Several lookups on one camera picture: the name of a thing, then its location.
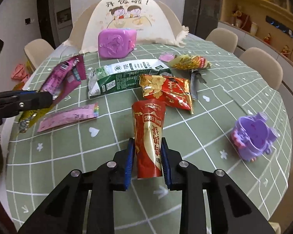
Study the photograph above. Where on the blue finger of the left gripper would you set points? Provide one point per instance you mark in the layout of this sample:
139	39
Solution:
23	92

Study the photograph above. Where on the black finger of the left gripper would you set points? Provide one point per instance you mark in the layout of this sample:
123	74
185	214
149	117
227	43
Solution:
37	101

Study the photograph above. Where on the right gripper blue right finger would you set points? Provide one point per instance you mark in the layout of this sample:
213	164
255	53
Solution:
165	163

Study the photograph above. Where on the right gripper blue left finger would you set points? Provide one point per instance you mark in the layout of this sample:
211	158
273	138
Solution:
128	166

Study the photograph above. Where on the magenta snack wrapper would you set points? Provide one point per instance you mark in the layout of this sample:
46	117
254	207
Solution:
64	78

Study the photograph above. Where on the pink wrapper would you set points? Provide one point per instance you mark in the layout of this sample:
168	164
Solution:
69	116

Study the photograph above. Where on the red gold snack packet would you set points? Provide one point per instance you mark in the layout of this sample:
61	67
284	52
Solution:
173	91

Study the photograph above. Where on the green milk carton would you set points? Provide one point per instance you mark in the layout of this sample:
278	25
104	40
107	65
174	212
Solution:
123	75

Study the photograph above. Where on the gold candy wrapper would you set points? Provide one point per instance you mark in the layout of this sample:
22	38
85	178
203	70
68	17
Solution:
189	62

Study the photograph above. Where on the grey foil wrapper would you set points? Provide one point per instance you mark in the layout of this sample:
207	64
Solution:
195	79

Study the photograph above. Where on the pink plastic spoon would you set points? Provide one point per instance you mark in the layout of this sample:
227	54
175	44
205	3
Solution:
166	57

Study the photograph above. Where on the beige chair left side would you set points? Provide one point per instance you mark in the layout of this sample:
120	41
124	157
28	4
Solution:
37	51

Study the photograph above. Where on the purple toy carriage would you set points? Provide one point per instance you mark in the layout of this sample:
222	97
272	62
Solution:
252	137

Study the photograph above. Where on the pink square toy box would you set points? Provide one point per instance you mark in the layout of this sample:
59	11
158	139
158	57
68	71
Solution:
115	43

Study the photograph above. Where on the cream folding food cover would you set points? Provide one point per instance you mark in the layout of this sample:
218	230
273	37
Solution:
153	21

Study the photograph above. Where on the beige chair far left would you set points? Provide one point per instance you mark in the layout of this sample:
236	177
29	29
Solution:
224	39

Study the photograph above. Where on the wooden shelf cabinet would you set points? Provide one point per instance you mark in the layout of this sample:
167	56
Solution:
265	24

